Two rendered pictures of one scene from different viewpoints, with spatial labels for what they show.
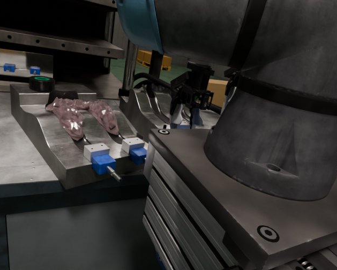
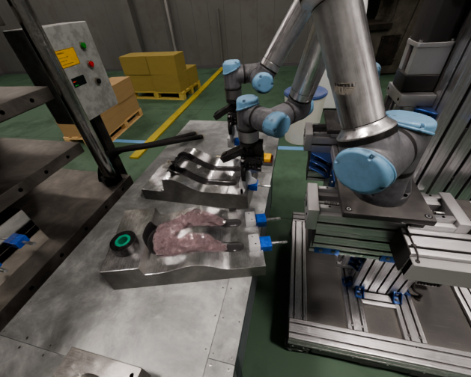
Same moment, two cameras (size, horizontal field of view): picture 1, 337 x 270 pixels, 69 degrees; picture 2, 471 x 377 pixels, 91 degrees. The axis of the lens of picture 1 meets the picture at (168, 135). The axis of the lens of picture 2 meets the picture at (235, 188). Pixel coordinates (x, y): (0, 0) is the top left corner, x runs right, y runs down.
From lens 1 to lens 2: 67 cm
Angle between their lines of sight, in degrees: 41
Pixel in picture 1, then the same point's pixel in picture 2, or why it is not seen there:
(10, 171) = (231, 304)
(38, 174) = (241, 286)
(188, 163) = (383, 214)
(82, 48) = (41, 175)
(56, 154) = (243, 267)
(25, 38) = not seen: outside the picture
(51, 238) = not seen: hidden behind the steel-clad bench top
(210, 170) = (388, 209)
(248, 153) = (400, 197)
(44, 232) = not seen: hidden behind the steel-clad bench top
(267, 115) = (403, 182)
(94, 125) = (213, 230)
